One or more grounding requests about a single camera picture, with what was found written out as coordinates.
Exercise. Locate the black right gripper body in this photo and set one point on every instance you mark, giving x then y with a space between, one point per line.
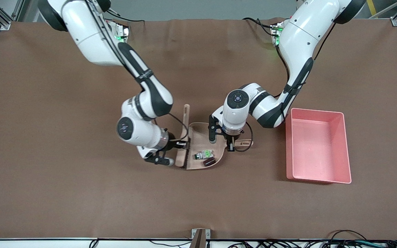
173 142

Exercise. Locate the beige hand brush black bristles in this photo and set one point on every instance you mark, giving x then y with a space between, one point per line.
180 156

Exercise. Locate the beige plastic dustpan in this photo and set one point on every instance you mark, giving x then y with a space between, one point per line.
198 137

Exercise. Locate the white electronic component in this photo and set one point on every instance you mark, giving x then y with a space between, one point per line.
203 154

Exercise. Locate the dark brown electronic component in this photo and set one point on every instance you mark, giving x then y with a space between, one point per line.
209 162

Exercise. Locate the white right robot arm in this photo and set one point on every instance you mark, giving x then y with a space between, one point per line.
136 131

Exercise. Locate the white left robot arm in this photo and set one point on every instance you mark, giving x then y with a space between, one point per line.
298 38

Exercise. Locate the pink plastic bin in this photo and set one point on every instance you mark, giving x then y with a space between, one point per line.
317 148

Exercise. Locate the brown table mat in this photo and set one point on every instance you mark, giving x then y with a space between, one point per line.
198 199

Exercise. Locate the white table edge strip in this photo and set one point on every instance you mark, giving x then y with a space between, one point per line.
47 244

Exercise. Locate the gray metal mount bracket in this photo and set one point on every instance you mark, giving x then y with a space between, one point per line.
200 236

